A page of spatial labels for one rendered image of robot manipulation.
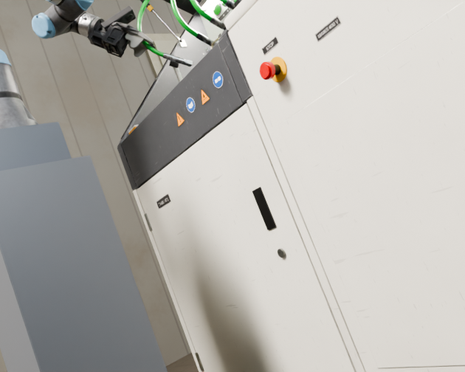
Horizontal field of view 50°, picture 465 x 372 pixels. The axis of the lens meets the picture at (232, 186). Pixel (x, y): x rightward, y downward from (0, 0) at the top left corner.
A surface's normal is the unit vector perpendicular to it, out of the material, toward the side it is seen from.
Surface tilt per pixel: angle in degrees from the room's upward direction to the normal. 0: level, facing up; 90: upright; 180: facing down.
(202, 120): 90
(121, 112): 90
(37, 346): 90
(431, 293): 90
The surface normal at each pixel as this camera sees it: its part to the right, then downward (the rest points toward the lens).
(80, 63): 0.58, -0.33
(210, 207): -0.76, 0.22
